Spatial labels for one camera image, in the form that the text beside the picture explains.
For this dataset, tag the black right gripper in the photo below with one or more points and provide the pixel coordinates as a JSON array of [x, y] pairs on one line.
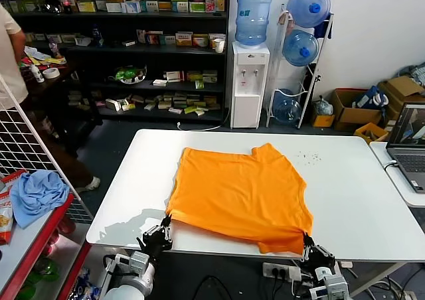
[[317, 261]]

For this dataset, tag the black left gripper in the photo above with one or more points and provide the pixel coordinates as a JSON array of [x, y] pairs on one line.
[[156, 243]]

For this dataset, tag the orange t-shirt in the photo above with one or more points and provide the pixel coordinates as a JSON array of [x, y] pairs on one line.
[[239, 194]]

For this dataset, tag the pile of grey clothes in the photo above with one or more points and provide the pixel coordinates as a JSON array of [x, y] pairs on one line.
[[415, 71]]

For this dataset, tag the white power strip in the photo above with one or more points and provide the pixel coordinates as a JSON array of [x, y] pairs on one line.
[[282, 272]]

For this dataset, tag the large white table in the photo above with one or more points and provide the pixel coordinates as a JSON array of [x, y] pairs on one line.
[[348, 197]]

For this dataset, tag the small white side table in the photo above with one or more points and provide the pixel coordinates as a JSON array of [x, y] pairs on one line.
[[388, 177]]

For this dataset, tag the green plastic bottle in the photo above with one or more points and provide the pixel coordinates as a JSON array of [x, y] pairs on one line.
[[48, 268]]

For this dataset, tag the red-edged grey shelf cart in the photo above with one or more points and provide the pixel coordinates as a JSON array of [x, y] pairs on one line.
[[36, 243]]

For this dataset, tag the small yellow carton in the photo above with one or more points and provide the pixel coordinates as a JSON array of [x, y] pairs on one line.
[[323, 120]]

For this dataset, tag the crumpled light blue cloth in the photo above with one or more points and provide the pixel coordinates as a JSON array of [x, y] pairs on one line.
[[36, 197]]

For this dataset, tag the yellow plastic crate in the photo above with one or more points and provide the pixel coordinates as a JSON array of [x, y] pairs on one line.
[[370, 132]]

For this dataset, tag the grey laptop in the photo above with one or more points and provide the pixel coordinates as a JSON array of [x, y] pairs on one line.
[[411, 160]]

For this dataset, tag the open brown cardboard box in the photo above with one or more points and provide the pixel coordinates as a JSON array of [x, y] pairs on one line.
[[358, 115]]

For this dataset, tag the tied clear plastic bag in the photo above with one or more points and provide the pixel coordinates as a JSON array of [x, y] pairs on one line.
[[323, 107]]

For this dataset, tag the white red-stripe medicine box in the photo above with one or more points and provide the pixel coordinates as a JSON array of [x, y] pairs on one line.
[[175, 76]]

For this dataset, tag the green white bowl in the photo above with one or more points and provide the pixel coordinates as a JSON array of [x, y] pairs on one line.
[[129, 75]]

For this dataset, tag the white metal jug rack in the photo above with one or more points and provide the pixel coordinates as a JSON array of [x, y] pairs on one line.
[[310, 91]]

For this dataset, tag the red snack packet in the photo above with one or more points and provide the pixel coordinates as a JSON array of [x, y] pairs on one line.
[[11, 179]]

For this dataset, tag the blue shopping bag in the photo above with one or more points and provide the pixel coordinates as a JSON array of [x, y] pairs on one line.
[[367, 99]]

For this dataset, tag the white water dispenser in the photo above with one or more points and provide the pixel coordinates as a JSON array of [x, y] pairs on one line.
[[247, 91]]

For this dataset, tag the black folded tripod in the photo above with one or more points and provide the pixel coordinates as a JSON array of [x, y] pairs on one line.
[[315, 87]]

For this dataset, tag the black shelving unit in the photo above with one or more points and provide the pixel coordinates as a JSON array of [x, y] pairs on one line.
[[156, 61]]

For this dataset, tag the dark brown wooden table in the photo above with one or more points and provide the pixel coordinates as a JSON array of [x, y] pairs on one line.
[[56, 91]]

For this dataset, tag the stacked brown cardboard box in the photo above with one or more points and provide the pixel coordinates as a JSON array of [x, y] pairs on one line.
[[403, 86]]

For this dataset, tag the orange white medicine box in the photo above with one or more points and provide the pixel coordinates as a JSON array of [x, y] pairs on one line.
[[184, 38]]

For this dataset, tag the white paper cup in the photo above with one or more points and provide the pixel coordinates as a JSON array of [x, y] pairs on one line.
[[218, 45]]

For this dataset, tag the red yellow medicine box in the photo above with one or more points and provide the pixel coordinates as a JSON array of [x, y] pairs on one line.
[[200, 40]]

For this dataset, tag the beige masking tape roll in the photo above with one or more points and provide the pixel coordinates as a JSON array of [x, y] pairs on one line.
[[50, 73]]

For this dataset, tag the small white plastic bottle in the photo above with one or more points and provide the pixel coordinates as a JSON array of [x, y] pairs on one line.
[[38, 75]]

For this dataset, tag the blue drink bottle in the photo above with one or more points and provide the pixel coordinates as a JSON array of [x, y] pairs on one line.
[[97, 38]]

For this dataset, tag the blue white medicine box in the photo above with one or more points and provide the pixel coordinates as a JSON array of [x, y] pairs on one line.
[[131, 7]]

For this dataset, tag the person in beige shirt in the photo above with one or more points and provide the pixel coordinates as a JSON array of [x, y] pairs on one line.
[[10, 64]]

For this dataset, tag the upright blue water jug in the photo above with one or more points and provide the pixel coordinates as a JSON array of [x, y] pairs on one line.
[[252, 18]]

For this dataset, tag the pink white upright carton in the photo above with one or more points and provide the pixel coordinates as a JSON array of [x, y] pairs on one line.
[[210, 2]]

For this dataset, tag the yellow green medicine box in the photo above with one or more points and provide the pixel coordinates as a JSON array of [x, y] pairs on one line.
[[86, 6]]

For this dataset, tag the cola bottle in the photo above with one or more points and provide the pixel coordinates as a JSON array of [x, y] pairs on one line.
[[65, 4]]

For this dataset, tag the shiny black helmet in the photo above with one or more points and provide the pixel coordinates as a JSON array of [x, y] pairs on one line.
[[53, 5]]

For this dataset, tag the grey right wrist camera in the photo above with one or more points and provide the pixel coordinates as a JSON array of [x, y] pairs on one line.
[[333, 285]]

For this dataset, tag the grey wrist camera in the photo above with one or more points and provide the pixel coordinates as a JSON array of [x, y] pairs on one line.
[[333, 285], [138, 261]]

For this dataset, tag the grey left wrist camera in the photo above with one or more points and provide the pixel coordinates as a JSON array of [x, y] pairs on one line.
[[138, 261]]

